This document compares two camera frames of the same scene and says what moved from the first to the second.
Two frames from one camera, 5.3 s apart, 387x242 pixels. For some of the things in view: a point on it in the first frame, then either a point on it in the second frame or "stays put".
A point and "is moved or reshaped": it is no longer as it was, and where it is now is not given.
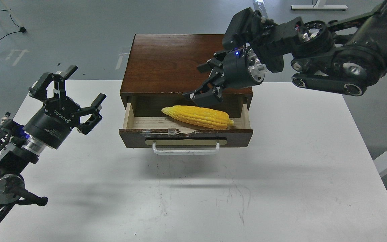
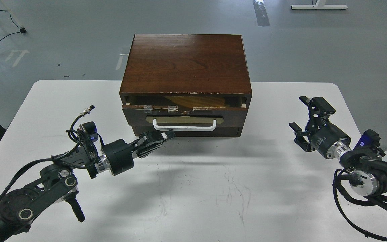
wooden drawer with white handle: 168,135 to 185,111
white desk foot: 320,5 stays put
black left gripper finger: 96,116 to 144,152
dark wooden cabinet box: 161,67 stays put
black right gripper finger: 217,62 to 319,110
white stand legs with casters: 22,28 stays put
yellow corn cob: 205,117 is moved or reshaped
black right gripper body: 242,68 to 329,141
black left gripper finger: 39,90 to 146,138
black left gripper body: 52,124 to 119,155
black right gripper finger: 210,92 to 300,140
